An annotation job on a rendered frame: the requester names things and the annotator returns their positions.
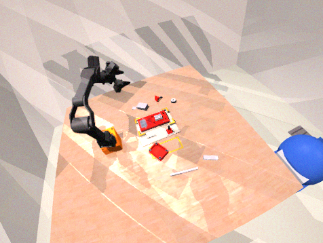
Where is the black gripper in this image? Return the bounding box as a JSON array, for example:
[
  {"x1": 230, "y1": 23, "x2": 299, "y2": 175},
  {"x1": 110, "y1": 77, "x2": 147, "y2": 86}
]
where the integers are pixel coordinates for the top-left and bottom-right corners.
[{"x1": 101, "y1": 70, "x2": 130, "y2": 92}]

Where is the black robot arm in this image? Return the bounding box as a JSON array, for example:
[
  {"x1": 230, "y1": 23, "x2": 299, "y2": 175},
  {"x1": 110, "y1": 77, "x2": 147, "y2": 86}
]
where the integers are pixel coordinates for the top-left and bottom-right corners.
[{"x1": 69, "y1": 55, "x2": 119, "y2": 148}]

